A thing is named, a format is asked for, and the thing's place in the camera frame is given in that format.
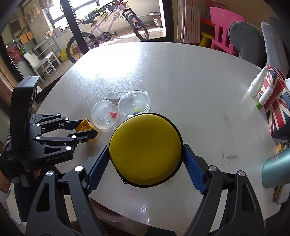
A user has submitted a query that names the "small grey box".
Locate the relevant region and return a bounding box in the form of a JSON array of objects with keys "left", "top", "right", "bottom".
[{"left": 106, "top": 92, "right": 129, "bottom": 103}]

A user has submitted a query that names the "yellow round zip case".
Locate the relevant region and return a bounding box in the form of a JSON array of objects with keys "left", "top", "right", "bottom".
[{"left": 109, "top": 112, "right": 183, "bottom": 188}]

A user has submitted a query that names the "small white green bottle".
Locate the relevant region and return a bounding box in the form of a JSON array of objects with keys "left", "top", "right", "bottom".
[{"left": 255, "top": 86, "right": 273, "bottom": 110}]

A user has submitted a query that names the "clear flat plastic container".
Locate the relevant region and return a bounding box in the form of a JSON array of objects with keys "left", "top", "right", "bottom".
[{"left": 117, "top": 90, "right": 151, "bottom": 117}]

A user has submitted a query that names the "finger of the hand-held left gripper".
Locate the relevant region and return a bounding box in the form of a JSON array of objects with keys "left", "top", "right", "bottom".
[
  {"left": 34, "top": 129, "right": 98, "bottom": 151},
  {"left": 30, "top": 113, "right": 81, "bottom": 133}
]

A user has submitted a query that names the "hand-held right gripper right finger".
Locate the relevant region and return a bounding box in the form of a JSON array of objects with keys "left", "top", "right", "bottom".
[{"left": 182, "top": 143, "right": 266, "bottom": 236}]

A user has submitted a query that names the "yellow toy block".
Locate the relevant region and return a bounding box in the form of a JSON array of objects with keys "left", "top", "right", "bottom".
[{"left": 75, "top": 118, "right": 96, "bottom": 132}]

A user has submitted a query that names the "white child chair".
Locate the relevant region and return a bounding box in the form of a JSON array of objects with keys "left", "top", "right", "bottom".
[{"left": 23, "top": 51, "right": 57, "bottom": 79}]

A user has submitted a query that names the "grey metal rack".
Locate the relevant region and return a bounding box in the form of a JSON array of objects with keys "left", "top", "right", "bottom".
[{"left": 32, "top": 31, "right": 62, "bottom": 66}]

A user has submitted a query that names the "person's left forearm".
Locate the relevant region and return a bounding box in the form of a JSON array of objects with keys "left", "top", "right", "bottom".
[{"left": 0, "top": 175, "right": 12, "bottom": 205}]

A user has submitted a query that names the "yellow child stool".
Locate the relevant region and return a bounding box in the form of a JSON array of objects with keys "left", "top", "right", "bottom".
[{"left": 199, "top": 32, "right": 217, "bottom": 47}]

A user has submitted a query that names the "pink child chair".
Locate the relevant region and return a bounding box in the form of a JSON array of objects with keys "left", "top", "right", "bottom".
[{"left": 210, "top": 6, "right": 246, "bottom": 57}]

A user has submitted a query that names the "window planter with plants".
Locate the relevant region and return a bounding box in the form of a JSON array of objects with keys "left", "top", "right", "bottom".
[{"left": 77, "top": 0, "right": 129, "bottom": 23}]

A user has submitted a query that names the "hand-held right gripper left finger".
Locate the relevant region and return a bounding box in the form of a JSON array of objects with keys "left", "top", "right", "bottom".
[{"left": 25, "top": 145, "right": 111, "bottom": 236}]

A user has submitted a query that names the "small cart with items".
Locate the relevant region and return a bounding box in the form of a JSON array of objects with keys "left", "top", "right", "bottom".
[{"left": 148, "top": 11, "right": 164, "bottom": 28}]

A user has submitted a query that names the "black sliding door frame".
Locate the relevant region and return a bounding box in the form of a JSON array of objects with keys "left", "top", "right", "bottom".
[{"left": 0, "top": 0, "right": 179, "bottom": 102}]

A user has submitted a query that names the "person's left leg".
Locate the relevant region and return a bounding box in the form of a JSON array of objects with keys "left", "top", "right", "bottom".
[{"left": 14, "top": 182, "right": 31, "bottom": 224}]

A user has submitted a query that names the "teal thermos bottle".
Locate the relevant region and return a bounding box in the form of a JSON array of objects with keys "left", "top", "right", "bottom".
[{"left": 262, "top": 148, "right": 290, "bottom": 189}]

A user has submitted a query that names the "grey sofa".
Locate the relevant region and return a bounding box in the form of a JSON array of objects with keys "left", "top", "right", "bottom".
[{"left": 228, "top": 17, "right": 290, "bottom": 68}]

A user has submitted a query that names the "flag print tissue box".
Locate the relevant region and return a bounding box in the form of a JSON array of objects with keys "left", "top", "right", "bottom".
[{"left": 258, "top": 64, "right": 290, "bottom": 137}]

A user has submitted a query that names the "beige patterned curtain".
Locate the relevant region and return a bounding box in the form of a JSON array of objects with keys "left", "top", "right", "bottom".
[{"left": 177, "top": 0, "right": 201, "bottom": 43}]

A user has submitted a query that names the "clear plastic cup container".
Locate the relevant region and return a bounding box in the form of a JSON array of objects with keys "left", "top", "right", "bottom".
[{"left": 91, "top": 100, "right": 119, "bottom": 130}]

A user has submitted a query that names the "white bicycle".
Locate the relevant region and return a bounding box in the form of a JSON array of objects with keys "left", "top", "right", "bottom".
[{"left": 66, "top": 0, "right": 150, "bottom": 64}]

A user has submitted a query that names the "person's left hand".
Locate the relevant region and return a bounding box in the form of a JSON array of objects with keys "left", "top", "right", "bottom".
[{"left": 0, "top": 154, "right": 42, "bottom": 187}]

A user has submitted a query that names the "red mesh bag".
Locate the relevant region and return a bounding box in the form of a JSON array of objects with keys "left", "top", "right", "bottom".
[{"left": 8, "top": 46, "right": 21, "bottom": 64}]

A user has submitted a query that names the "white squeeze tube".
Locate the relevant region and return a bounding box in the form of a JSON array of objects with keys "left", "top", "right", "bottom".
[{"left": 248, "top": 62, "right": 271, "bottom": 98}]

